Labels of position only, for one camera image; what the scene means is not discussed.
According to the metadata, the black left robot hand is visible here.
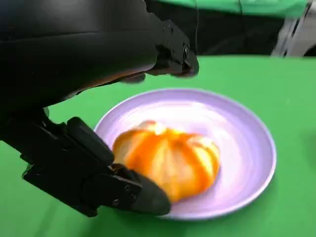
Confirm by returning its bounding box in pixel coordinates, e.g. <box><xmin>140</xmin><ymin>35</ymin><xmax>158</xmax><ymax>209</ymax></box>
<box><xmin>0</xmin><ymin>0</ymin><xmax>199</xmax><ymax>218</ymax></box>

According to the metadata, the orange and white bread roll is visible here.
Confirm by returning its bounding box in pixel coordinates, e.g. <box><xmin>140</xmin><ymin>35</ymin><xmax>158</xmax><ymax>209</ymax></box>
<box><xmin>112</xmin><ymin>120</ymin><xmax>221</xmax><ymax>203</ymax></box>

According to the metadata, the black backdrop curtain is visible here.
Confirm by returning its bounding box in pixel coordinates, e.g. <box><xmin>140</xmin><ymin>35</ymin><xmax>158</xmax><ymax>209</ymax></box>
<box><xmin>145</xmin><ymin>0</ymin><xmax>316</xmax><ymax>58</ymax></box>

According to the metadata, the lilac plate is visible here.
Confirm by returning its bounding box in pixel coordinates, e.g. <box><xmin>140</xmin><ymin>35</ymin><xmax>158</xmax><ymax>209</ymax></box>
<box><xmin>93</xmin><ymin>88</ymin><xmax>277</xmax><ymax>221</ymax></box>

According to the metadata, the green table cloth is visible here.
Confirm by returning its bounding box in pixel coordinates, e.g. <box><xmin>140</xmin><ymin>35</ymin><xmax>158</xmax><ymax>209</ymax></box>
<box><xmin>0</xmin><ymin>55</ymin><xmax>316</xmax><ymax>237</ymax></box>

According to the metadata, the grey metal frame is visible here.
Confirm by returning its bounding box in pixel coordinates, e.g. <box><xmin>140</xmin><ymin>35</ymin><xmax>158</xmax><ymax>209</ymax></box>
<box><xmin>271</xmin><ymin>3</ymin><xmax>316</xmax><ymax>57</ymax></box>

